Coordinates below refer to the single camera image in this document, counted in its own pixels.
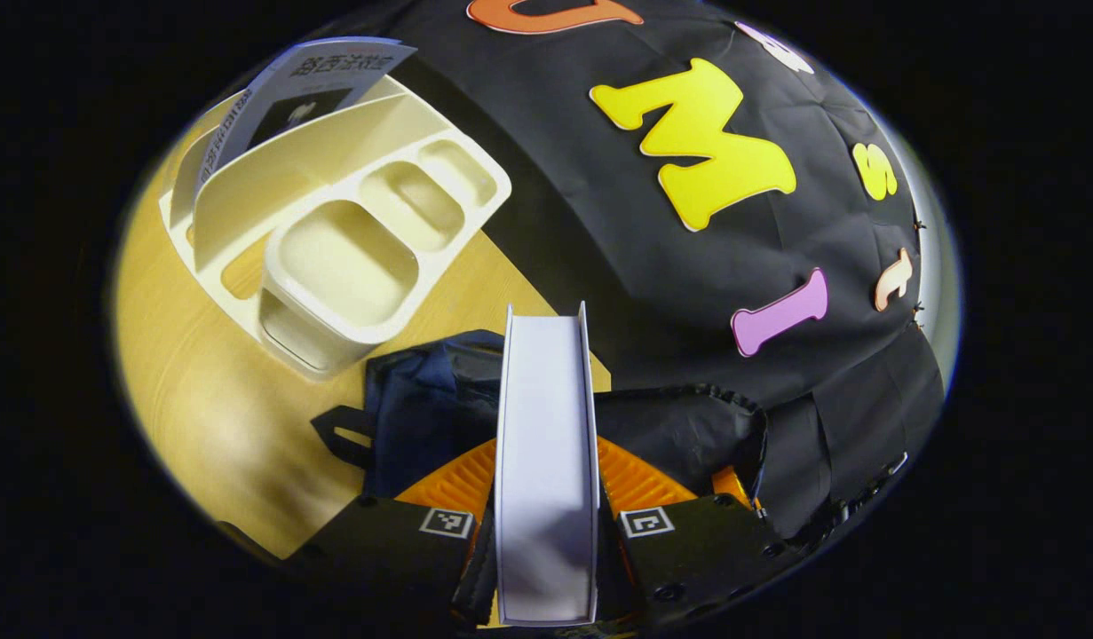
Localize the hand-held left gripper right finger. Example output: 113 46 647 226
596 435 811 629

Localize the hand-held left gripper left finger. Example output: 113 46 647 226
287 438 498 627

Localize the white cover book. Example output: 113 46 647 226
495 302 600 627

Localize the black backdrop cloth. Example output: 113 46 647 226
320 0 951 547

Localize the blue schoolbag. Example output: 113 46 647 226
311 328 771 533

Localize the cream plastic bookshelf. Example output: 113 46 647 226
160 75 513 383

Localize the grey cover book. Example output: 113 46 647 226
194 35 418 192

